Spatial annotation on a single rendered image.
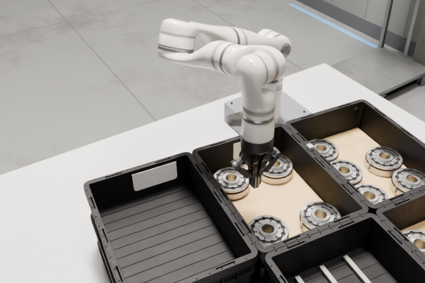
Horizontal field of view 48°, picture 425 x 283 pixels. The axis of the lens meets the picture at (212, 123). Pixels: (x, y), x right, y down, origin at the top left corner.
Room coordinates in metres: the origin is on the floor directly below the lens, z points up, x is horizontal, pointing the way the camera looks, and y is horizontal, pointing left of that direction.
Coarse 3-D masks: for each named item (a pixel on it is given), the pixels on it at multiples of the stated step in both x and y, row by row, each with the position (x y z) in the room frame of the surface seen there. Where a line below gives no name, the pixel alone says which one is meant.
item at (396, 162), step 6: (372, 150) 1.11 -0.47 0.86; (378, 150) 1.11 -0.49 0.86; (384, 150) 1.11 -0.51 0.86; (390, 150) 1.11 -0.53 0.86; (366, 156) 1.08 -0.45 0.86; (372, 156) 1.08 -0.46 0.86; (396, 156) 1.08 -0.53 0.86; (372, 162) 1.05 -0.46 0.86; (378, 162) 1.05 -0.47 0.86; (384, 162) 1.05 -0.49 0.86; (390, 162) 1.05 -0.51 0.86; (396, 162) 1.05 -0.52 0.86; (384, 168) 1.03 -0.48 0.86; (390, 168) 1.03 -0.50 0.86; (396, 168) 1.03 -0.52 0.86
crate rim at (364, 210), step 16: (288, 128) 1.13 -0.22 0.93; (224, 144) 1.07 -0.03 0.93; (304, 144) 1.06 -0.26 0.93; (320, 160) 0.98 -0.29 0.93; (208, 176) 0.93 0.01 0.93; (336, 176) 0.92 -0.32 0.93; (224, 192) 0.87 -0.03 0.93; (352, 192) 0.86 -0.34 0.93; (368, 208) 0.81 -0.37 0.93; (240, 224) 0.77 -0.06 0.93; (336, 224) 0.76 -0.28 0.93; (256, 240) 0.72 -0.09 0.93; (288, 240) 0.72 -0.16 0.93
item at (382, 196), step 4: (360, 184) 0.96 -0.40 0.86; (364, 184) 0.96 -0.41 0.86; (368, 184) 0.96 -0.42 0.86; (372, 184) 0.96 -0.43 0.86; (360, 188) 0.95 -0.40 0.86; (364, 188) 0.95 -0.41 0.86; (368, 188) 0.95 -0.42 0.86; (372, 188) 0.95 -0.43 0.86; (376, 188) 0.95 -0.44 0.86; (380, 188) 0.94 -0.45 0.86; (376, 192) 0.93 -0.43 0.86; (380, 192) 0.93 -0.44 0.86; (384, 192) 0.93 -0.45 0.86; (380, 196) 0.91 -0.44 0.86; (384, 196) 0.92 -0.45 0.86; (380, 200) 0.90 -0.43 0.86
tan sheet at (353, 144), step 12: (348, 132) 1.24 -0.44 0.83; (360, 132) 1.24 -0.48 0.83; (336, 144) 1.18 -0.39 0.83; (348, 144) 1.18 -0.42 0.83; (360, 144) 1.18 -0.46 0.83; (372, 144) 1.18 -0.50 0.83; (348, 156) 1.12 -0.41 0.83; (360, 156) 1.12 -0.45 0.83; (360, 168) 1.06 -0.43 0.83; (372, 180) 1.01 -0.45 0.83; (384, 180) 1.01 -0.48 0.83
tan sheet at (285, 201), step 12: (300, 180) 1.02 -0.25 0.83; (252, 192) 0.97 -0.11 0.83; (264, 192) 0.97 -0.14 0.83; (276, 192) 0.97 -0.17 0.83; (288, 192) 0.97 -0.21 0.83; (300, 192) 0.97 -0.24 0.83; (312, 192) 0.97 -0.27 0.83; (240, 204) 0.93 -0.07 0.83; (252, 204) 0.93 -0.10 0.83; (264, 204) 0.93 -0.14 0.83; (276, 204) 0.92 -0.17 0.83; (288, 204) 0.92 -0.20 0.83; (300, 204) 0.92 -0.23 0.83; (252, 216) 0.88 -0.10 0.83; (276, 216) 0.88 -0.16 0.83; (288, 216) 0.88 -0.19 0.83; (288, 228) 0.84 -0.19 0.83
